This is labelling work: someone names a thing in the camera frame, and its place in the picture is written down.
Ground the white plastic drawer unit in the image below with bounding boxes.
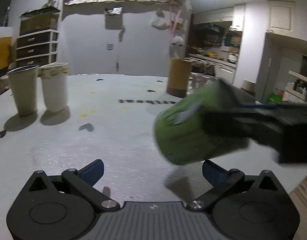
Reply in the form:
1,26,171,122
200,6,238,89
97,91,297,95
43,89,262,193
16,29,59,67

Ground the cream steel tumbler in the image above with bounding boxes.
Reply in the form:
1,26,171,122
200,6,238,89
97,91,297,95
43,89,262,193
8,64,38,116

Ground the green shopping bag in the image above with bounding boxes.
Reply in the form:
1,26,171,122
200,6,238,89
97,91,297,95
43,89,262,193
266,90,284,103

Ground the white patterned ceramic cup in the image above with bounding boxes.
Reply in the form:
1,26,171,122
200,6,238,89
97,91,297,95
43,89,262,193
39,62,68,112

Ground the glass fish tank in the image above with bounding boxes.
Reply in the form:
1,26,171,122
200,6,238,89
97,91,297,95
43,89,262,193
19,6,60,36

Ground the white plush toy hanging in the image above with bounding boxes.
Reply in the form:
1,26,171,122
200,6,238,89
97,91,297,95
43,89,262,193
170,35,185,59

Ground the tan cylindrical bamboo cup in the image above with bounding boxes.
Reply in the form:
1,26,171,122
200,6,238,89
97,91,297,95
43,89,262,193
166,58,192,98

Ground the white wall shelf box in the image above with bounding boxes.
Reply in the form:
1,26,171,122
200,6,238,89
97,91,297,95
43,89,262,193
104,7,123,30

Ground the green metal cup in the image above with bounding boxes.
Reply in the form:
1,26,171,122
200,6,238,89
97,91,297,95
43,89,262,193
154,80,249,165

